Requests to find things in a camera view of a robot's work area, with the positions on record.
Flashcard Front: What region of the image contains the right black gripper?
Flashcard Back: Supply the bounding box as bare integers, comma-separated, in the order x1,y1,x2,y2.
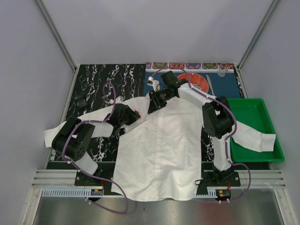
147,89,174,115

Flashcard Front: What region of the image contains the white button-up shirt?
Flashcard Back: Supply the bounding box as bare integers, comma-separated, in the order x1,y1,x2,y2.
43,92,276,202

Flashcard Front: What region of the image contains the black display frame box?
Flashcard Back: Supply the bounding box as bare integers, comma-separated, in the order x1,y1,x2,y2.
74,94,87,110

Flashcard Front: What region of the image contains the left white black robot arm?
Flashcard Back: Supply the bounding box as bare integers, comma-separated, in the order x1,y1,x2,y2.
50,103,141,186

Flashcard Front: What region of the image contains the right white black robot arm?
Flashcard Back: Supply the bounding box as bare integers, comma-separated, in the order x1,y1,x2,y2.
147,71,236,186

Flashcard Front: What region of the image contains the red floral plate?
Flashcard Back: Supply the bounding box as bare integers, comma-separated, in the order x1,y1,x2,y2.
188,73,209,93

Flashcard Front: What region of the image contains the silver table knife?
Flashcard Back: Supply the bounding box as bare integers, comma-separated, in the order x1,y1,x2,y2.
206,75,215,96

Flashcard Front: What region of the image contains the blue patterned placemat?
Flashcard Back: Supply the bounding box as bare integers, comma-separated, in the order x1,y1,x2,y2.
143,62,244,98

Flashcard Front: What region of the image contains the clear drinking glass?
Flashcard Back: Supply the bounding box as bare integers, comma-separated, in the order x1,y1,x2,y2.
217,63,230,77

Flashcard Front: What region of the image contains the green plastic tray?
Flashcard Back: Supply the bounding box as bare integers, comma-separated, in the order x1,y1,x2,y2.
228,98,285,162

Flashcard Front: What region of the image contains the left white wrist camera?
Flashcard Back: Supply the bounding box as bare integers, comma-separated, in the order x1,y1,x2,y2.
113,96,124,104

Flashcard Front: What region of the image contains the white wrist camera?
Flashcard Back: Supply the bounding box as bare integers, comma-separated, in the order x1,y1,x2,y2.
113,96,124,104
147,76,160,92

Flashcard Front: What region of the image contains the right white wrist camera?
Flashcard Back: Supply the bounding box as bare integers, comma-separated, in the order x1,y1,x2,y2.
147,76,160,92

